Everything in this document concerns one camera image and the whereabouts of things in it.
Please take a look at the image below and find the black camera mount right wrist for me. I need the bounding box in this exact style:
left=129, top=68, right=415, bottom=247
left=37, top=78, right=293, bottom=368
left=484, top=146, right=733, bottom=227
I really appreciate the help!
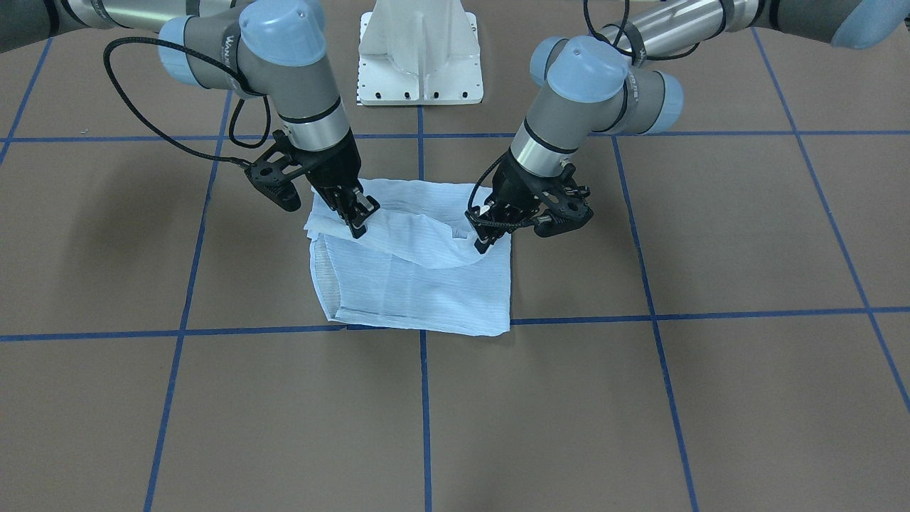
left=244, top=142, right=301, bottom=213

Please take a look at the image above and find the white central column mount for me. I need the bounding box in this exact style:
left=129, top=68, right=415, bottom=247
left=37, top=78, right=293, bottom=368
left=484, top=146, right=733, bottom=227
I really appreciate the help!
left=357, top=1, right=484, bottom=107

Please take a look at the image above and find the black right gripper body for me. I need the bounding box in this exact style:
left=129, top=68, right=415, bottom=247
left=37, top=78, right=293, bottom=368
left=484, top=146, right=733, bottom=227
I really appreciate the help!
left=291, top=131, right=362, bottom=210

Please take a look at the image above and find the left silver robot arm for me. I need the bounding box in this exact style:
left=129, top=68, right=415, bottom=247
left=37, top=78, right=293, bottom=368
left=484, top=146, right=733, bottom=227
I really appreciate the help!
left=466, top=1, right=908, bottom=253

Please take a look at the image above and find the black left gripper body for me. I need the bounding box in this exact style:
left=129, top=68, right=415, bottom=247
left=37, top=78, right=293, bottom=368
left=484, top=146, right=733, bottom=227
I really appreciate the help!
left=466, top=150, right=568, bottom=231

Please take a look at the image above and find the black camera mount wrist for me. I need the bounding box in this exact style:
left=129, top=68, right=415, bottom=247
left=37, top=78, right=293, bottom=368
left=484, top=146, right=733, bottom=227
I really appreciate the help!
left=244, top=142, right=301, bottom=213
left=534, top=163, right=594, bottom=238

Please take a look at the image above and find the light blue button-up shirt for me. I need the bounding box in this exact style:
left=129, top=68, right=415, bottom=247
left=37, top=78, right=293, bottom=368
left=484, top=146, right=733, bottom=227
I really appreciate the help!
left=305, top=178, right=511, bottom=336

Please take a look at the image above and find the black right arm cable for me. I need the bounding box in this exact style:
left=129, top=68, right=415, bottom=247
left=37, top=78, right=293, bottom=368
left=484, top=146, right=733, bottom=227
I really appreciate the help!
left=103, top=37, right=274, bottom=169

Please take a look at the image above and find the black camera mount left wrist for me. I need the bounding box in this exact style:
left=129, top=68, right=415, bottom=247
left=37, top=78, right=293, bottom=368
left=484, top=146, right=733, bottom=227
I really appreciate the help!
left=534, top=163, right=594, bottom=238

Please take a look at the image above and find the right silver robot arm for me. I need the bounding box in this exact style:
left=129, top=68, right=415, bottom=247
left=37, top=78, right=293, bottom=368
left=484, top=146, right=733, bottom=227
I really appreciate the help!
left=1, top=1, right=380, bottom=238

